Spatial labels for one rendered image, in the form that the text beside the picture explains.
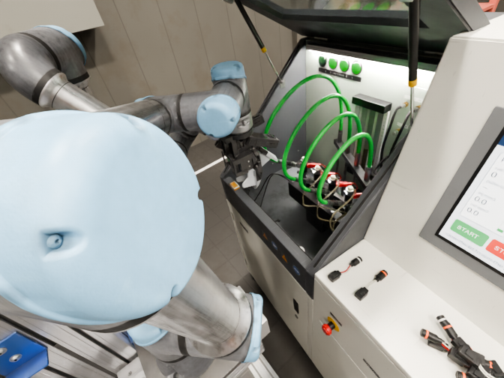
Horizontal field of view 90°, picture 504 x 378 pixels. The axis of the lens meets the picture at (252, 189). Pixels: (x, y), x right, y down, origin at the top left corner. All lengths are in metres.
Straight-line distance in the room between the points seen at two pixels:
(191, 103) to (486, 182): 0.63
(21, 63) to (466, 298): 1.17
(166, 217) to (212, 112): 0.34
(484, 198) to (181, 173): 0.66
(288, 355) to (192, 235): 1.62
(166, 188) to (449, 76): 0.66
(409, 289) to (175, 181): 0.78
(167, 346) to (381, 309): 0.55
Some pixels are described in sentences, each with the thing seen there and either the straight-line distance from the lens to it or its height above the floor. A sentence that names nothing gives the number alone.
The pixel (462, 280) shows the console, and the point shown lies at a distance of 0.84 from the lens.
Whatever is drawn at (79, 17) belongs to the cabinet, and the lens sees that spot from 2.69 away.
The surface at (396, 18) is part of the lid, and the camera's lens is 0.85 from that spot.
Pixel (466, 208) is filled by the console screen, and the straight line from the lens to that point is 0.75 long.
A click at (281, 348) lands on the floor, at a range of 1.79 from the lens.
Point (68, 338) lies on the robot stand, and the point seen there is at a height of 1.17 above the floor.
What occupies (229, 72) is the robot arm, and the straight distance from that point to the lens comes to 0.57.
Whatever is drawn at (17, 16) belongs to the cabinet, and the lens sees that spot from 2.67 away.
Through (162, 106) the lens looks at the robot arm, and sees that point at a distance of 0.52.
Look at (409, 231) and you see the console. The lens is 0.84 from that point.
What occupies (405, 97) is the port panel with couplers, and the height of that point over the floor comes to 1.32.
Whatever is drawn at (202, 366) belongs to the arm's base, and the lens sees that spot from 0.70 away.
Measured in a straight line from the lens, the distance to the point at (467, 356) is 0.79.
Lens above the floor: 1.71
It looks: 41 degrees down
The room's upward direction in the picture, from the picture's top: 11 degrees counter-clockwise
